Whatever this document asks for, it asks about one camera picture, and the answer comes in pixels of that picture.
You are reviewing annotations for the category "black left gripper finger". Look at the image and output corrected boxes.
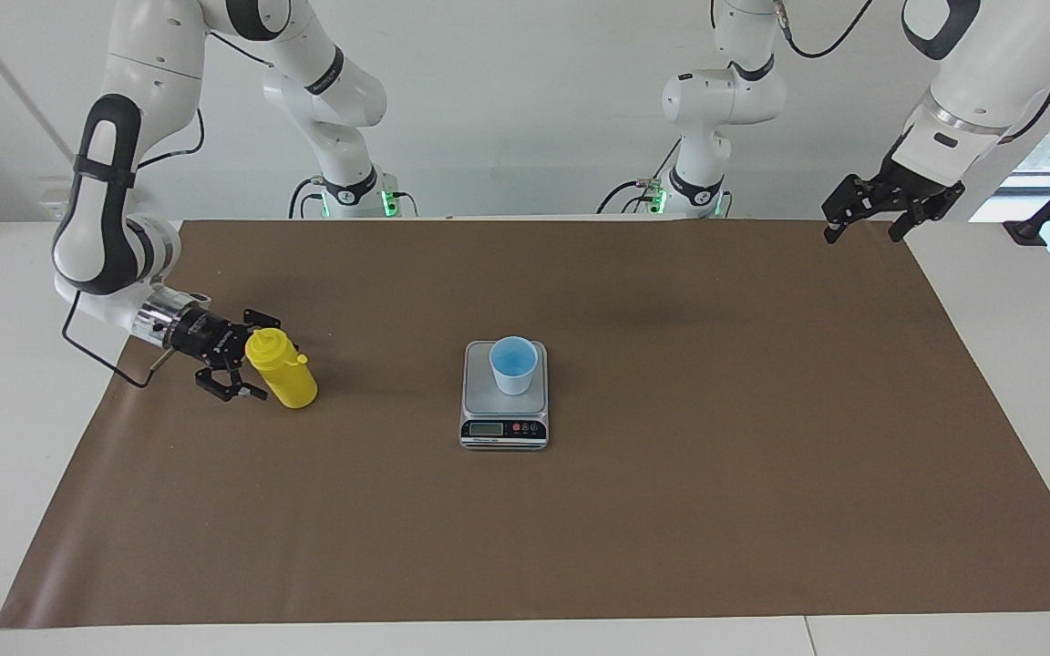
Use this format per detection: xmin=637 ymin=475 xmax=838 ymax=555
xmin=821 ymin=185 xmax=858 ymax=245
xmin=887 ymin=200 xmax=932 ymax=244

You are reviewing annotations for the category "yellow squeeze bottle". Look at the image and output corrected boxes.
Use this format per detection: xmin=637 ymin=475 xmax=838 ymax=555
xmin=244 ymin=327 xmax=319 ymax=410

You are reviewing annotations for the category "light blue plastic cup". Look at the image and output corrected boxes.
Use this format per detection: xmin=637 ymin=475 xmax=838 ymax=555
xmin=489 ymin=336 xmax=539 ymax=396

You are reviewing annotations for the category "silver digital kitchen scale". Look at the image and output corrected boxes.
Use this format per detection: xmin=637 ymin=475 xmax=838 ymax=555
xmin=459 ymin=341 xmax=550 ymax=452

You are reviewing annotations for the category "brown table mat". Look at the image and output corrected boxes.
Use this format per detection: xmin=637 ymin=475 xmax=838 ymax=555
xmin=0 ymin=217 xmax=1050 ymax=630

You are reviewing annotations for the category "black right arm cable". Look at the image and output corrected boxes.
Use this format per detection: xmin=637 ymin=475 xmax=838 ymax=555
xmin=61 ymin=290 xmax=168 ymax=391

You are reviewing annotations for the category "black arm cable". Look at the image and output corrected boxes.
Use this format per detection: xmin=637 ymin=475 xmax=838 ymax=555
xmin=61 ymin=290 xmax=168 ymax=391
xmin=773 ymin=0 xmax=878 ymax=61

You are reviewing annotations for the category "black right base cable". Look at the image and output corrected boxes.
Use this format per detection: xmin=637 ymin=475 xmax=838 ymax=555
xmin=287 ymin=177 xmax=327 ymax=220

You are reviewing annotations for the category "black base cable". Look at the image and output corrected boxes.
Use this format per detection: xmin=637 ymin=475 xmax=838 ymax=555
xmin=596 ymin=137 xmax=683 ymax=216
xmin=287 ymin=177 xmax=327 ymax=220

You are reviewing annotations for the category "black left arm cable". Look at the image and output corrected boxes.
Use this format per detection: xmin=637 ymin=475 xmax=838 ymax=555
xmin=773 ymin=0 xmax=878 ymax=61

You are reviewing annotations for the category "white wall outlet box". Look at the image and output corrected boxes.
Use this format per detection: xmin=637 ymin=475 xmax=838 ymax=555
xmin=39 ymin=177 xmax=79 ymax=222

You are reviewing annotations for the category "black left base cable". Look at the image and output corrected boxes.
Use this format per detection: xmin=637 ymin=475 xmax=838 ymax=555
xmin=596 ymin=137 xmax=683 ymax=216

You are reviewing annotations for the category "white wall cable duct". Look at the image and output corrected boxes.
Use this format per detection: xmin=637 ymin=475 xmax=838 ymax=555
xmin=0 ymin=0 xmax=90 ymax=179

